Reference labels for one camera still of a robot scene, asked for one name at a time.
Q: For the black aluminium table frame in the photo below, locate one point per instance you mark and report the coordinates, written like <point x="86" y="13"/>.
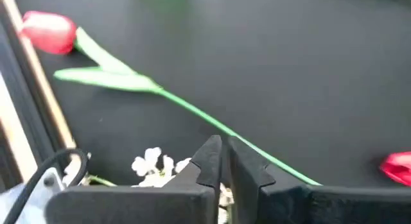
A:
<point x="22" y="100"/>

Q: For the red artificial tulip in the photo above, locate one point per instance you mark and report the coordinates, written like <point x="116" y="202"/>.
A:
<point x="399" y="167"/>
<point x="48" y="33"/>

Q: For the black table mat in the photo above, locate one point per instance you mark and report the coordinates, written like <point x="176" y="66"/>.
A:
<point x="257" y="57"/>

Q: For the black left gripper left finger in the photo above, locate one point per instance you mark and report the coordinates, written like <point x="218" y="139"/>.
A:
<point x="135" y="204"/>

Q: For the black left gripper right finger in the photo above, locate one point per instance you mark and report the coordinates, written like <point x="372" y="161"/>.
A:
<point x="321" y="204"/>

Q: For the white artificial flower bunch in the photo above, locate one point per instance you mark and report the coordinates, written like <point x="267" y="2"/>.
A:
<point x="147" y="163"/>

